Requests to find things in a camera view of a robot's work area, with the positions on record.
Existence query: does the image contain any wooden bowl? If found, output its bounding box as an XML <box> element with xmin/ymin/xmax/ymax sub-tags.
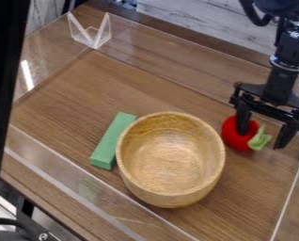
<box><xmin>116</xmin><ymin>111</ymin><xmax>225</xmax><ymax>208</ymax></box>

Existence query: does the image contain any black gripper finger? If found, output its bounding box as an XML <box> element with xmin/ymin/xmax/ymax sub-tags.
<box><xmin>273</xmin><ymin>119</ymin><xmax>299</xmax><ymax>149</ymax></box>
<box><xmin>236</xmin><ymin>103</ymin><xmax>250</xmax><ymax>136</ymax></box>

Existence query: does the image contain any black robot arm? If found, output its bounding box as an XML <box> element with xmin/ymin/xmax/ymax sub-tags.
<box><xmin>229</xmin><ymin>0</ymin><xmax>299</xmax><ymax>149</ymax></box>

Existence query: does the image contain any clear acrylic corner bracket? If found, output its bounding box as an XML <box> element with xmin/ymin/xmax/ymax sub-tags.
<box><xmin>66</xmin><ymin>13</ymin><xmax>112</xmax><ymax>50</ymax></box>

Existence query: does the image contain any red plush strawberry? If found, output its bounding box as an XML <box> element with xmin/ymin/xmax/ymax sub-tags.
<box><xmin>221</xmin><ymin>115</ymin><xmax>272</xmax><ymax>151</ymax></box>

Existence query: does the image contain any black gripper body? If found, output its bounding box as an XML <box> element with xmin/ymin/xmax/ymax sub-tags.
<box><xmin>229</xmin><ymin>82</ymin><xmax>299</xmax><ymax>122</ymax></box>

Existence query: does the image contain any green rectangular block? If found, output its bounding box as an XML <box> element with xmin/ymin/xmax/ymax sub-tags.
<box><xmin>89</xmin><ymin>112</ymin><xmax>137</xmax><ymax>170</ymax></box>

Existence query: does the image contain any dark vertical post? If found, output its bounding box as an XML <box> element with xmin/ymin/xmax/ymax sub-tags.
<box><xmin>0</xmin><ymin>0</ymin><xmax>31</xmax><ymax>227</ymax></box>

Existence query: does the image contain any black table leg bracket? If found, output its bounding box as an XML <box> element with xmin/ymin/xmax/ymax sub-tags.
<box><xmin>15</xmin><ymin>199</ymin><xmax>61</xmax><ymax>241</ymax></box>

